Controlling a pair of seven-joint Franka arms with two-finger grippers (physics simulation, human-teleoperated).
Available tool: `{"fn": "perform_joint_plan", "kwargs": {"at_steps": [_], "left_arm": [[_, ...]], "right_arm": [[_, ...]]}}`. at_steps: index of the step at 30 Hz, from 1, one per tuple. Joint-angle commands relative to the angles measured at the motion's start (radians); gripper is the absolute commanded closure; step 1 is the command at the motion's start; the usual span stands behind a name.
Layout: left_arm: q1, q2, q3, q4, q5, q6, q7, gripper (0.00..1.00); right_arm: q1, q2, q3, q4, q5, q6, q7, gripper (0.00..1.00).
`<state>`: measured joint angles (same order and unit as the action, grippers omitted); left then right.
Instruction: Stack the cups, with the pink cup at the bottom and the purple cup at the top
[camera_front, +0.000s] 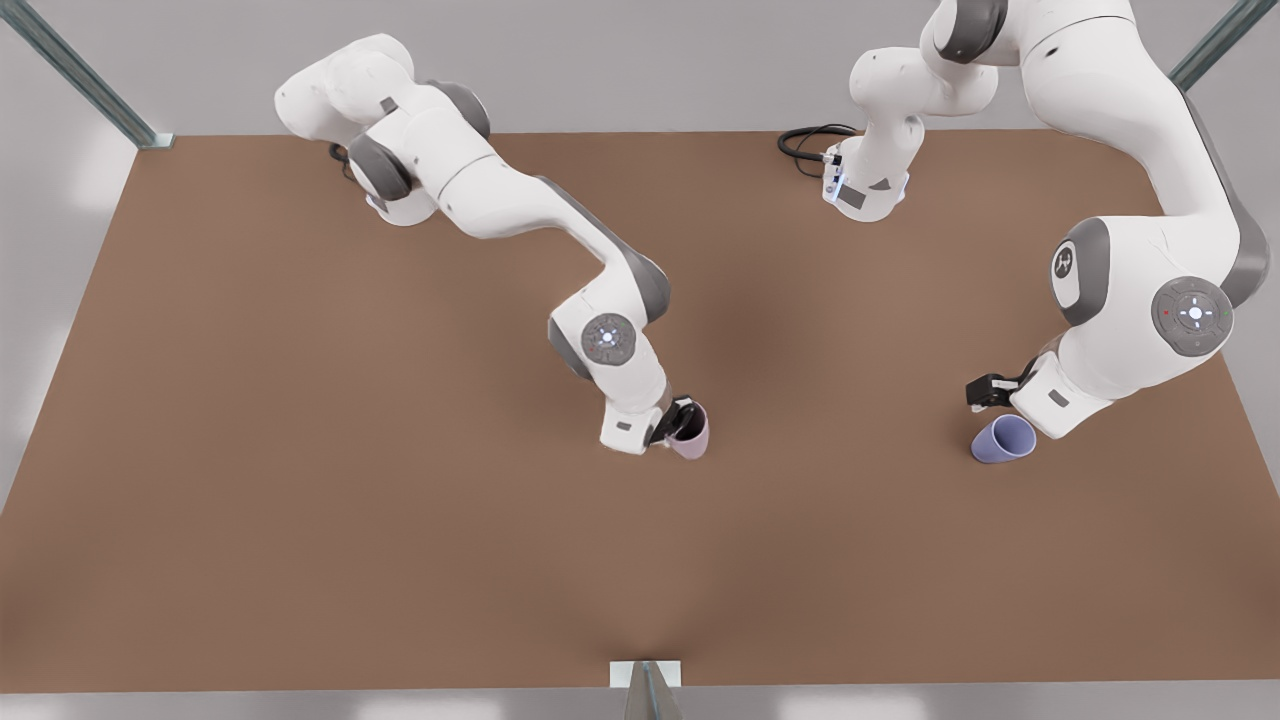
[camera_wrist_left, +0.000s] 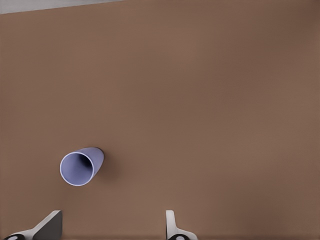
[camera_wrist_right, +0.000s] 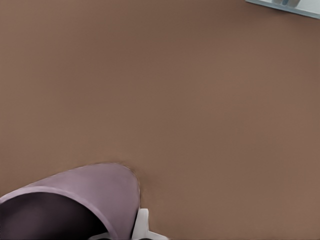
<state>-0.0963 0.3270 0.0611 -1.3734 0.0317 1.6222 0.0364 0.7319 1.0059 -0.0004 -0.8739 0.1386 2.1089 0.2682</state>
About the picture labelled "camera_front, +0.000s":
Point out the pink cup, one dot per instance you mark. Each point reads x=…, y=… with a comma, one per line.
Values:
x=690, y=436

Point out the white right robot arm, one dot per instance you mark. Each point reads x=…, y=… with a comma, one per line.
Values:
x=480, y=190

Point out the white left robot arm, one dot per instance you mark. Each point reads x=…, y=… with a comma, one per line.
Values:
x=1130, y=150

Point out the purple cup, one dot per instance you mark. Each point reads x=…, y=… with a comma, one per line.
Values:
x=1003, y=440

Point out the silver frame post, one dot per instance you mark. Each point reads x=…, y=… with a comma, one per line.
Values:
x=1220, y=42
x=648, y=692
x=80, y=76

